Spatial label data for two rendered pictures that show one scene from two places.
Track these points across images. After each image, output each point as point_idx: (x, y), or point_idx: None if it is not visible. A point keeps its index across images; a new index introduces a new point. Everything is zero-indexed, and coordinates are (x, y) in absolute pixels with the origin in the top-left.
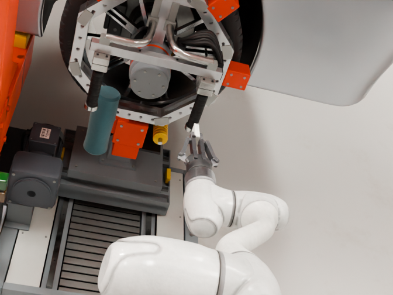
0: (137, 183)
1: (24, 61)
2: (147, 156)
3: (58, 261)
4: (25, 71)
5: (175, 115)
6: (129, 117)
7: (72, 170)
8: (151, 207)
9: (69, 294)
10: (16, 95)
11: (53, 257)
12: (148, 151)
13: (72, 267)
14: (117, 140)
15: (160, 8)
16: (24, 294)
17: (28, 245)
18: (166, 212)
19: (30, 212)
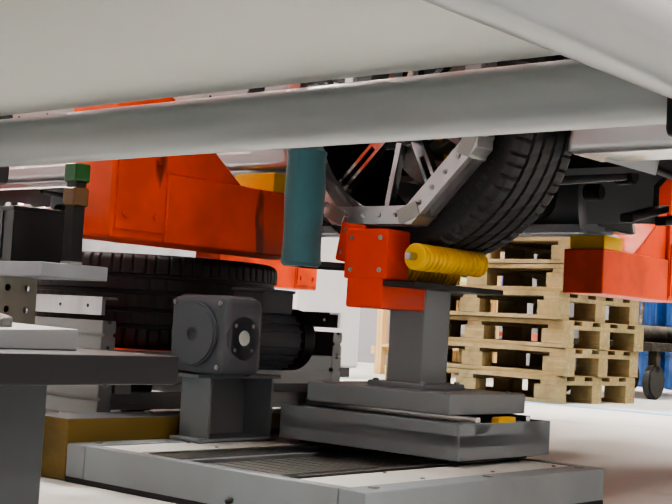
0: (409, 392)
1: (256, 190)
2: (469, 391)
3: (203, 458)
4: (273, 228)
5: (425, 192)
6: (363, 219)
7: (313, 382)
8: (430, 441)
9: (170, 458)
10: (227, 222)
11: (198, 450)
12: (396, 283)
13: (219, 465)
14: (349, 270)
15: None
16: (110, 456)
17: (178, 445)
18: (457, 450)
19: (206, 405)
